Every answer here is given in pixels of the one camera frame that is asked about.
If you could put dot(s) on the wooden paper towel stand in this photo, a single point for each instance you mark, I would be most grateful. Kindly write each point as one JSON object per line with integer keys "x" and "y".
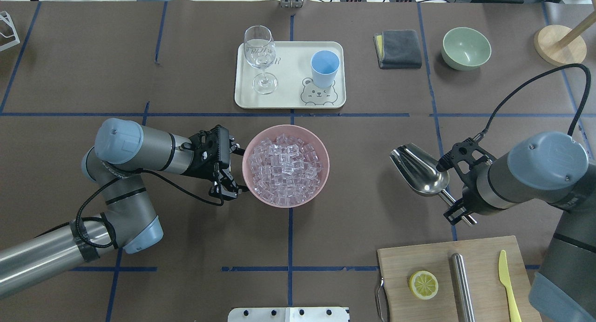
{"x": 561, "y": 45}

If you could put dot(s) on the stainless steel ice scoop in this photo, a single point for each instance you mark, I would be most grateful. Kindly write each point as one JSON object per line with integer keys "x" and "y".
{"x": 419, "y": 170}

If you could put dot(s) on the cream bear serving tray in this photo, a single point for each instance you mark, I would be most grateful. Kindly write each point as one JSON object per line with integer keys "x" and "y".
{"x": 292, "y": 68}

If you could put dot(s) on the grey folded cloth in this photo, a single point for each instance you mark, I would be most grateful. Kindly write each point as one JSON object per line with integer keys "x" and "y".
{"x": 398, "y": 49}

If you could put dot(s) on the light blue plastic cup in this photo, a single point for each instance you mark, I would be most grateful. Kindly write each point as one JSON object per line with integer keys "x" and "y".
{"x": 324, "y": 65}

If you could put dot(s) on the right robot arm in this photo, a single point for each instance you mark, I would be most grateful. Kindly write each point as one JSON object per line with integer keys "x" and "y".
{"x": 554, "y": 168}

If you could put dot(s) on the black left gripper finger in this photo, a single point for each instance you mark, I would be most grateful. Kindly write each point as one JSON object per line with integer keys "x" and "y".
{"x": 235, "y": 148}
{"x": 225, "y": 187}

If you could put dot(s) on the pink bowl of ice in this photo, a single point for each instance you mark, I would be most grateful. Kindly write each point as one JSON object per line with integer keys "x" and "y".
{"x": 286, "y": 166}

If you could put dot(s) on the white wire cup rack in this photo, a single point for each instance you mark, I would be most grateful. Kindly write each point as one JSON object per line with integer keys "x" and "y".
{"x": 8, "y": 32}

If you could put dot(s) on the yellow plastic knife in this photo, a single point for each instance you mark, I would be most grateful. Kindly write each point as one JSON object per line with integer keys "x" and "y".
{"x": 504, "y": 277}

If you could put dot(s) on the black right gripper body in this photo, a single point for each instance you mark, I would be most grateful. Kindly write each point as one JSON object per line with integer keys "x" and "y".
{"x": 468, "y": 190}

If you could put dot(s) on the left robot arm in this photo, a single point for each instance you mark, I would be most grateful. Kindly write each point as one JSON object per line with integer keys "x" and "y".
{"x": 123, "y": 151}

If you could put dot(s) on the clear wine glass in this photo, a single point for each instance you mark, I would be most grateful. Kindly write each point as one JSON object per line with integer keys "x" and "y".
{"x": 260, "y": 53}

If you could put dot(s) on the lemon half slice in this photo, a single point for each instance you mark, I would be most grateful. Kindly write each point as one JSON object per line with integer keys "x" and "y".
{"x": 423, "y": 285}

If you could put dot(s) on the green ceramic bowl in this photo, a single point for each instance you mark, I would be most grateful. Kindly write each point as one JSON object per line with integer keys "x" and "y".
{"x": 465, "y": 49}

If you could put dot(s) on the wooden cutting board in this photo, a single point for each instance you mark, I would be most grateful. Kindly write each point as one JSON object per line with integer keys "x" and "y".
{"x": 488, "y": 295}

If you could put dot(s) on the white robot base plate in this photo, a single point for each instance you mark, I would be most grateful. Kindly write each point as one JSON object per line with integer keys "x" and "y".
{"x": 290, "y": 314}

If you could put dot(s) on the stainless steel muddler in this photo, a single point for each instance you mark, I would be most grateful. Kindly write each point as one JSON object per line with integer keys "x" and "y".
{"x": 462, "y": 289}

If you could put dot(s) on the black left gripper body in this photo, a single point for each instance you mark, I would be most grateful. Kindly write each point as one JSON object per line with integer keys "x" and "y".
{"x": 199, "y": 167}

